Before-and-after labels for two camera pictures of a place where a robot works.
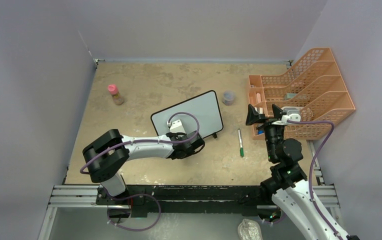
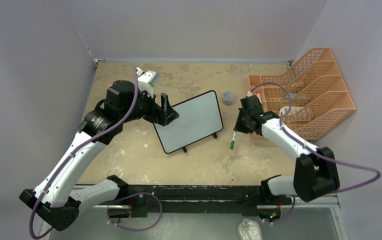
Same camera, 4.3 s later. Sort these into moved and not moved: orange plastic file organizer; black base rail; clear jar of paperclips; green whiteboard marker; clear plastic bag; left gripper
Moved: left gripper; green whiteboard marker
Not moved: clear jar of paperclips; orange plastic file organizer; clear plastic bag; black base rail
